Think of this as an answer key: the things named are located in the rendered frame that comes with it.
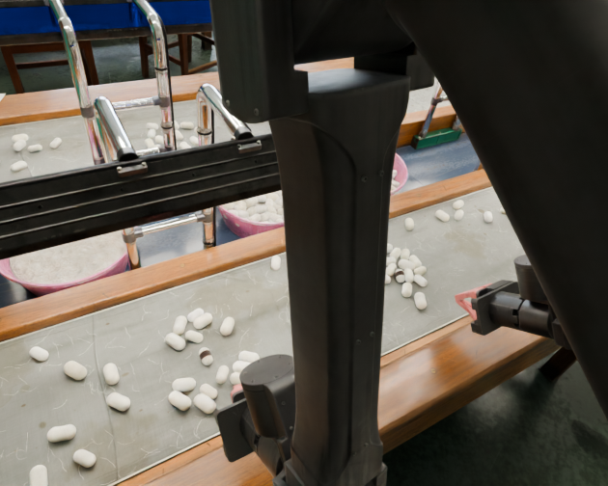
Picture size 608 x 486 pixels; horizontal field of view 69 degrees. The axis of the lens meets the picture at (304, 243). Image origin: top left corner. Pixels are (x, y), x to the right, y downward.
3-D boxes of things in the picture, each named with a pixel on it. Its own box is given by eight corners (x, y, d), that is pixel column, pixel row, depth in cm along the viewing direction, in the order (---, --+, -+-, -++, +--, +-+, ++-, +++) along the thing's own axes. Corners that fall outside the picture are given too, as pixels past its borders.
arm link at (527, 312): (557, 348, 64) (581, 332, 66) (549, 304, 63) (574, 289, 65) (515, 337, 70) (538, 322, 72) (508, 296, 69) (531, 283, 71)
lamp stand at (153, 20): (186, 204, 112) (172, 20, 81) (103, 225, 104) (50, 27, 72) (163, 163, 123) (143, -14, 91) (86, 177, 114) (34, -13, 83)
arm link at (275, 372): (309, 553, 35) (385, 489, 40) (271, 430, 33) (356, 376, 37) (245, 480, 45) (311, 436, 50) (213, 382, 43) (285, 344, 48)
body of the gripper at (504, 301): (467, 298, 74) (505, 306, 67) (509, 279, 78) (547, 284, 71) (474, 334, 75) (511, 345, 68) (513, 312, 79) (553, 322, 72)
